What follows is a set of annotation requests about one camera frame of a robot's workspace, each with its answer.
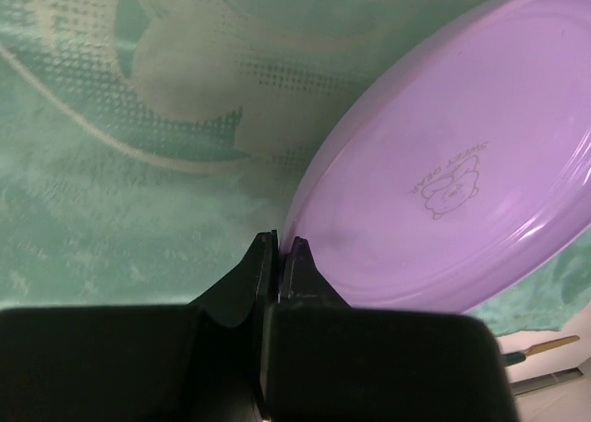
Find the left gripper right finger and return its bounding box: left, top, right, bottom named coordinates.
left=278, top=237, right=349, bottom=307

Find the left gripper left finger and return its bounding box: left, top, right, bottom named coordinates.
left=189, top=230, right=279, bottom=328

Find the teal satin placemat cloth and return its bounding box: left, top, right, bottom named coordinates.
left=0, top=0, right=591, bottom=338

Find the purple plate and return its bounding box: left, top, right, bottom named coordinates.
left=280, top=0, right=590, bottom=313

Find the gold knife green handle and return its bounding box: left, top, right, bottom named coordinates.
left=502, top=335, right=580, bottom=367

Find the aluminium frame rail front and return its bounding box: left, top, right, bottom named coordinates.
left=511, top=368, right=584, bottom=395

